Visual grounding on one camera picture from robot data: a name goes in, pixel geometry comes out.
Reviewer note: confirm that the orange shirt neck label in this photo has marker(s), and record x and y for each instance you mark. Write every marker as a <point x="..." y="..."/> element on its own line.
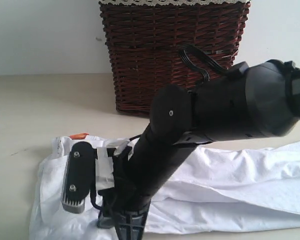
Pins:
<point x="79" y="136"/>

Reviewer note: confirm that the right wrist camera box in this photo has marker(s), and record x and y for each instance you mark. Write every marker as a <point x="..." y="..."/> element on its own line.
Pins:
<point x="79" y="175"/>

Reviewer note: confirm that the white t-shirt red lettering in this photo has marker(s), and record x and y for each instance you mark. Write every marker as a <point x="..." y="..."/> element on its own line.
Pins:
<point x="214" y="190"/>

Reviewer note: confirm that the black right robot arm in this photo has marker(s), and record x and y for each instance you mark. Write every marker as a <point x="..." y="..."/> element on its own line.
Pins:
<point x="256" y="102"/>

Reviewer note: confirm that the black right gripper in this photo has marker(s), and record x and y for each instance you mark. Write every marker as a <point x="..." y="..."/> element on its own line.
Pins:
<point x="128" y="224"/>

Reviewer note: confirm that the dark brown wicker basket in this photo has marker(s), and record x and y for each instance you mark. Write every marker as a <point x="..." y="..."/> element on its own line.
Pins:
<point x="143" y="43"/>

